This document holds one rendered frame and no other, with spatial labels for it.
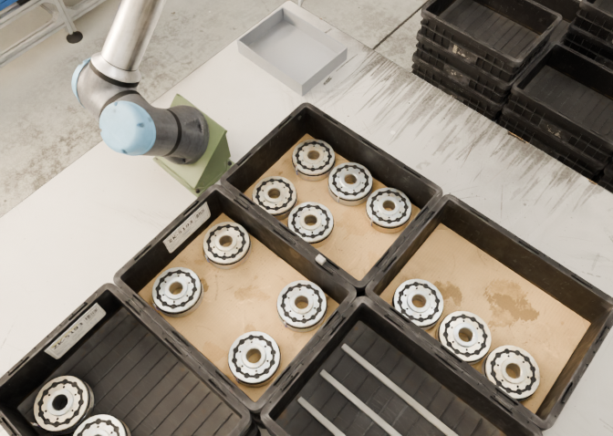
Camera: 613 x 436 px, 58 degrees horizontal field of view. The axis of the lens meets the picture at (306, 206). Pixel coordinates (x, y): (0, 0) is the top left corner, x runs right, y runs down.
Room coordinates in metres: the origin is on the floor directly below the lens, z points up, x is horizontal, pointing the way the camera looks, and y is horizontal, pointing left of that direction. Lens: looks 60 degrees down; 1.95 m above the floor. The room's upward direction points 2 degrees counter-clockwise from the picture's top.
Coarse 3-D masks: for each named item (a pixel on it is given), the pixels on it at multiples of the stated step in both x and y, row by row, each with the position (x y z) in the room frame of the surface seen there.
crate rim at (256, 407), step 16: (208, 192) 0.64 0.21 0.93; (224, 192) 0.64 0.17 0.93; (192, 208) 0.60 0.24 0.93; (240, 208) 0.60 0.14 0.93; (176, 224) 0.56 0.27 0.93; (272, 224) 0.55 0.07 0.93; (160, 240) 0.53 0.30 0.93; (288, 240) 0.52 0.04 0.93; (304, 256) 0.48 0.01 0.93; (128, 288) 0.42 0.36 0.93; (352, 288) 0.40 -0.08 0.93; (144, 304) 0.40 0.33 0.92; (160, 320) 0.36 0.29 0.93; (336, 320) 0.34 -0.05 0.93; (176, 336) 0.33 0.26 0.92; (320, 336) 0.31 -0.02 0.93; (192, 352) 0.29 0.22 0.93; (304, 352) 0.28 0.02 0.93; (208, 368) 0.26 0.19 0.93; (224, 384) 0.23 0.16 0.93; (272, 384) 0.23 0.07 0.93; (240, 400) 0.20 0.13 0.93
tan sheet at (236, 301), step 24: (192, 264) 0.52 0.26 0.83; (264, 264) 0.51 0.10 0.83; (144, 288) 0.46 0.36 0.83; (216, 288) 0.46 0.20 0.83; (240, 288) 0.46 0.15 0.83; (264, 288) 0.45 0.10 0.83; (192, 312) 0.41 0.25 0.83; (216, 312) 0.40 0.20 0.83; (240, 312) 0.40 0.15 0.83; (264, 312) 0.40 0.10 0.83; (192, 336) 0.36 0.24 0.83; (216, 336) 0.35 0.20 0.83; (288, 336) 0.35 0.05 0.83; (312, 336) 0.34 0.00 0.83; (216, 360) 0.30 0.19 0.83; (288, 360) 0.30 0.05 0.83; (240, 384) 0.25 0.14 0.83
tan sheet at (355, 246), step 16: (288, 160) 0.79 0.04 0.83; (336, 160) 0.78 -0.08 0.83; (288, 176) 0.74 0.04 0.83; (304, 192) 0.69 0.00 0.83; (320, 192) 0.69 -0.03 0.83; (336, 208) 0.64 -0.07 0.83; (352, 208) 0.64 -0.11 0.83; (384, 208) 0.64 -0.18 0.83; (416, 208) 0.63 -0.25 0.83; (336, 224) 0.60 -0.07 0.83; (352, 224) 0.60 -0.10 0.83; (368, 224) 0.60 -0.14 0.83; (336, 240) 0.56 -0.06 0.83; (352, 240) 0.56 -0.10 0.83; (368, 240) 0.56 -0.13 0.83; (384, 240) 0.56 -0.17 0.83; (336, 256) 0.52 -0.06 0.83; (352, 256) 0.52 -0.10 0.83; (368, 256) 0.52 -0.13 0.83; (352, 272) 0.48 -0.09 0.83
